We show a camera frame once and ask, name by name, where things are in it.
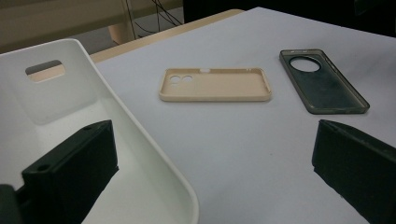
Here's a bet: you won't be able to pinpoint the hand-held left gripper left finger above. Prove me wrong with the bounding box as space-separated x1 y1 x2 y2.
21 119 120 224

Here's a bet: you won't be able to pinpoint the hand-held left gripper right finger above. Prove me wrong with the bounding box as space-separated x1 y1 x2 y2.
311 119 396 224

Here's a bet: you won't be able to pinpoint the white plastic bin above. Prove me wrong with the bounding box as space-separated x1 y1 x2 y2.
0 38 200 224

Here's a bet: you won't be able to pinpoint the dark translucent phone case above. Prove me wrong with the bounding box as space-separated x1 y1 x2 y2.
278 49 371 115

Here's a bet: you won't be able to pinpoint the beige phone case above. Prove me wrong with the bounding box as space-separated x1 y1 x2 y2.
158 67 273 103

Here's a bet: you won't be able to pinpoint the dark curtain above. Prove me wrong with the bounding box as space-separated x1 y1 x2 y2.
182 0 396 38

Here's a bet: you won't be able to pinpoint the black cables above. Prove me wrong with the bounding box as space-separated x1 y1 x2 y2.
124 0 184 40

